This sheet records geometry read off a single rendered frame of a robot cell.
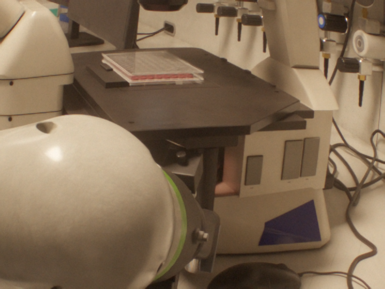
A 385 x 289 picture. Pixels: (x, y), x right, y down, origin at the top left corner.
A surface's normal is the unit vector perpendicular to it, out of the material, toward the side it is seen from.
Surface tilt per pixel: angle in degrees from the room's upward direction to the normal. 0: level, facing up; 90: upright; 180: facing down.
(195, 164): 23
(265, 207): 48
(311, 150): 90
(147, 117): 0
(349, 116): 90
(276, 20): 100
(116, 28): 86
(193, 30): 90
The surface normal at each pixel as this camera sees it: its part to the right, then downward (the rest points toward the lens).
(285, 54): -0.92, 0.29
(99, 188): 0.38, -0.35
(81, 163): 0.25, -0.54
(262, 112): 0.07, -0.94
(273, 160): 0.36, 0.32
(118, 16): -0.92, 0.00
